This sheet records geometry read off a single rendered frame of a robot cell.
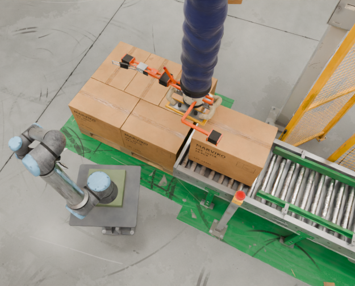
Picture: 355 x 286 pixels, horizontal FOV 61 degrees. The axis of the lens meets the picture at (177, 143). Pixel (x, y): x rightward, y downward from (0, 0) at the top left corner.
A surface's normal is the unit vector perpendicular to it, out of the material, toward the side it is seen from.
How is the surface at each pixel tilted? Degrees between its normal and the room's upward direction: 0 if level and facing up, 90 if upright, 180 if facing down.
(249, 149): 0
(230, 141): 0
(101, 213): 0
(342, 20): 90
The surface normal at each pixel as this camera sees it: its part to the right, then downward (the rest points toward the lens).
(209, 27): 0.15, 0.83
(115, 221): 0.03, -0.47
